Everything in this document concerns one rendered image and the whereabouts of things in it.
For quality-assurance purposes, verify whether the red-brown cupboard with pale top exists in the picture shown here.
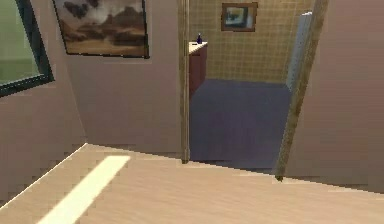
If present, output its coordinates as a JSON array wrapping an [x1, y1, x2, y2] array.
[[188, 41, 209, 98]]

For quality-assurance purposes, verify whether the small brown framed picture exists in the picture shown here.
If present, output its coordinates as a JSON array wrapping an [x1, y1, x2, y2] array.
[[220, 2, 259, 33]]

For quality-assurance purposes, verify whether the pale grey room door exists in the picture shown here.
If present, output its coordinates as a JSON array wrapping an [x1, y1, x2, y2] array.
[[285, 11, 314, 93]]

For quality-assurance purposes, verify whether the brown landscape framed picture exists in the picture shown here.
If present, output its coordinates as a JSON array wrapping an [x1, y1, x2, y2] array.
[[52, 0, 150, 60]]

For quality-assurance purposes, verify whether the black framed window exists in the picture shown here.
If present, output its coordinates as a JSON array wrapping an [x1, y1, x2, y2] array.
[[0, 0, 56, 98]]

